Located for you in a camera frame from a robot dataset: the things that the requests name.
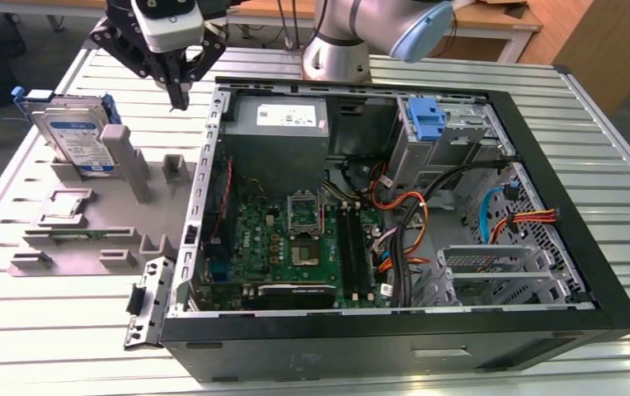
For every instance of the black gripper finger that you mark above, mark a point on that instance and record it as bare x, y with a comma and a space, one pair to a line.
128, 57
210, 49

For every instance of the hard disk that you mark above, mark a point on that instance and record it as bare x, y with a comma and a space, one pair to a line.
78, 140

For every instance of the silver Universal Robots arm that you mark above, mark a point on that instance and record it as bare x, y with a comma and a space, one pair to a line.
337, 62

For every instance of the grey metal disk bay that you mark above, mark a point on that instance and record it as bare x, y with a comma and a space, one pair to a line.
492, 253

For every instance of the long wooden desk white legs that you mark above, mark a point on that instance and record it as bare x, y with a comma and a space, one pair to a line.
260, 8

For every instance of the grey power supply unit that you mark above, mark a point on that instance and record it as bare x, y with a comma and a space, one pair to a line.
282, 165

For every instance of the silver CPU chip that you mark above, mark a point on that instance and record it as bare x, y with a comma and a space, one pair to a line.
68, 206

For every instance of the grey plastic parts rack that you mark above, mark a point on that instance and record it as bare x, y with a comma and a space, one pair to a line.
112, 222

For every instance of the blue plastic drive latch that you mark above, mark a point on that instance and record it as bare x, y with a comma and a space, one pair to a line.
425, 119

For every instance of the green RAM stick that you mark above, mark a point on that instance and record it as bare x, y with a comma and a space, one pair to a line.
84, 234

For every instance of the green motherboard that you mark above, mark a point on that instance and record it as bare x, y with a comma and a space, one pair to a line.
260, 243

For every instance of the grey optical drive cage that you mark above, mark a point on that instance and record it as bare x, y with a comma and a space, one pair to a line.
453, 148

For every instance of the CPU socket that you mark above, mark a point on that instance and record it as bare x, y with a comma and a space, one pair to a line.
306, 253

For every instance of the black RAM slot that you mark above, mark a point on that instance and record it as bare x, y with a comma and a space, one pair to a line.
362, 251
346, 251

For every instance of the black graphics card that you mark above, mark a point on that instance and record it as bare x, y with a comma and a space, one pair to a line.
288, 295

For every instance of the wooden cabinet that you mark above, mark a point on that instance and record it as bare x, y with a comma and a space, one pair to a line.
596, 41

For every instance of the black open PC case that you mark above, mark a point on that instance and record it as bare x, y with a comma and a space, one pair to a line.
349, 342

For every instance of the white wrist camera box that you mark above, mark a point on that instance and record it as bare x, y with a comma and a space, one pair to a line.
169, 24

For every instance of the small wooden desk white frame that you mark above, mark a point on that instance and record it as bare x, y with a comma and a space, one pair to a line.
492, 20

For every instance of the grey card retainer bracket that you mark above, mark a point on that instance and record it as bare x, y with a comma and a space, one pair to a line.
153, 288

